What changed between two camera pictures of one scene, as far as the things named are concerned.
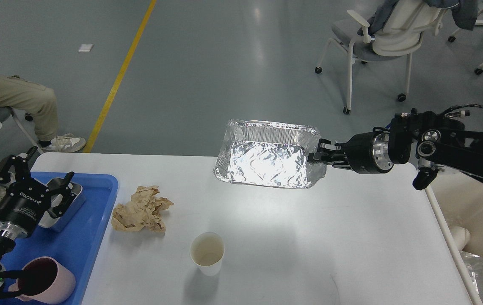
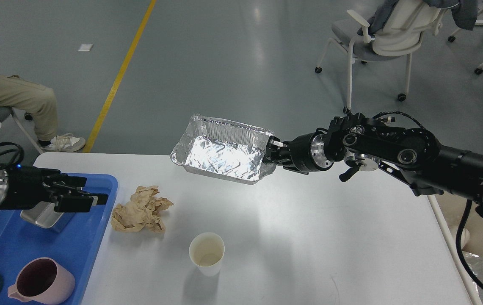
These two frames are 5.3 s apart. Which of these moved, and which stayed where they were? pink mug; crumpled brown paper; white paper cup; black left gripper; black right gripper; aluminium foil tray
Moved: black left gripper; black right gripper; aluminium foil tray
Stayed: pink mug; white paper cup; crumpled brown paper
